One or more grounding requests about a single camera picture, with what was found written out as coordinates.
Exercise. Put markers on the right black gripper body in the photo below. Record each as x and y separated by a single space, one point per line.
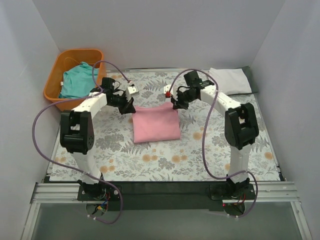
180 100

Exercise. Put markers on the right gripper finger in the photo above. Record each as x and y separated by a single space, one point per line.
184 106
175 104

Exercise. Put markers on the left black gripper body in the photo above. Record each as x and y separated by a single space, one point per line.
123 103

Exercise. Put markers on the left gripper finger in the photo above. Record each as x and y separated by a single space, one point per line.
129 107
123 110

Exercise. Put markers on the pink t shirt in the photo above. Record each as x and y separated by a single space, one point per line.
154 124

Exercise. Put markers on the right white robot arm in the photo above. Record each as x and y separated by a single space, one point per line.
240 131

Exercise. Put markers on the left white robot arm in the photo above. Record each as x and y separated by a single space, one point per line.
77 131

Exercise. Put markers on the floral table mat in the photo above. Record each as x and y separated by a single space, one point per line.
120 159

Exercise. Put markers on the teal t shirt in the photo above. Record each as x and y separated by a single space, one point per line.
77 82

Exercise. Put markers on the folded white t shirt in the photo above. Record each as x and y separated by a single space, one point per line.
231 81

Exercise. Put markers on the orange plastic basket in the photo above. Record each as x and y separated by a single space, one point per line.
64 62

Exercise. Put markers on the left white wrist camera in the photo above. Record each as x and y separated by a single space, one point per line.
131 91

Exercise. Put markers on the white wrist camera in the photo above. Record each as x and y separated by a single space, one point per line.
170 91
131 91

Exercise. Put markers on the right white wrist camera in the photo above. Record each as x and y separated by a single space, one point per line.
170 91

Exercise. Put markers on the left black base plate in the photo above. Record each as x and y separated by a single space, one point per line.
98 192

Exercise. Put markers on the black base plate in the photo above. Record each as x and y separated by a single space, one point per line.
98 192
223 191

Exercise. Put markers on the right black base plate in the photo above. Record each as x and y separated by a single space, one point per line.
223 191

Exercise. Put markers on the aluminium frame rail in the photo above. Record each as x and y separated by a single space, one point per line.
267 191

